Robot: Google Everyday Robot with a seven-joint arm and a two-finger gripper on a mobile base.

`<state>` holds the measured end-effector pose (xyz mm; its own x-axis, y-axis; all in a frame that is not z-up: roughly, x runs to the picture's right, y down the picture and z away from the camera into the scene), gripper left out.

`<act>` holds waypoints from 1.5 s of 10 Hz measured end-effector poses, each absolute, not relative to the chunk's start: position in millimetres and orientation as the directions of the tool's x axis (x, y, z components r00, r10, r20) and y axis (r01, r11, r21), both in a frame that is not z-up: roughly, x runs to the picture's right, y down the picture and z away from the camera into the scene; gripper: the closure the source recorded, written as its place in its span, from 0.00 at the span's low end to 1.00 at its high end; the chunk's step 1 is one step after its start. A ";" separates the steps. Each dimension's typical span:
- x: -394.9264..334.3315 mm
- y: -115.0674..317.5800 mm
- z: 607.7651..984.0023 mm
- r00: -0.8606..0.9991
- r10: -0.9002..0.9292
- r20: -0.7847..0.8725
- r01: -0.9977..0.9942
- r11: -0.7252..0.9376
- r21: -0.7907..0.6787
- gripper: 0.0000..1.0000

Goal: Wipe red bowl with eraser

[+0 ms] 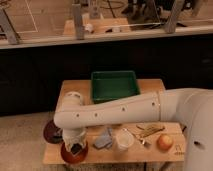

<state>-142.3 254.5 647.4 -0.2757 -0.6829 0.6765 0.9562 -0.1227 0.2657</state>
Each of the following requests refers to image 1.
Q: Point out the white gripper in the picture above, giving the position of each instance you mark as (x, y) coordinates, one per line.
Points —
(74, 136)

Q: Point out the dark eraser block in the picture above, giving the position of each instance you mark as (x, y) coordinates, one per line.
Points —
(76, 148)

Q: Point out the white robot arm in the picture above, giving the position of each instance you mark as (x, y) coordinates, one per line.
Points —
(192, 107)

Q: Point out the red bowl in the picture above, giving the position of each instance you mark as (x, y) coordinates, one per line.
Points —
(68, 157)

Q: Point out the dark red plate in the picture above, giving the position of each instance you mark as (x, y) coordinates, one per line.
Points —
(52, 134)

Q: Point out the grey blue cloth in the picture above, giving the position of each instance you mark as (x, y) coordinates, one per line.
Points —
(104, 140)

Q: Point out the clear plastic cup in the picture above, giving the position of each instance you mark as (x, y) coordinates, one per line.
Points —
(124, 139)

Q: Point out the green plastic bin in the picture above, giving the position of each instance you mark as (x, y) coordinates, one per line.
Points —
(112, 85)

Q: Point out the metal tongs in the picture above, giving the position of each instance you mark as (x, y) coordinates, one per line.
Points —
(141, 140)

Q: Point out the olive green utensil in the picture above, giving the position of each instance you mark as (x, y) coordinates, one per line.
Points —
(150, 129)

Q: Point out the red yellow apple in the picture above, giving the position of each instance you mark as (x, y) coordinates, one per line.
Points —
(164, 142)

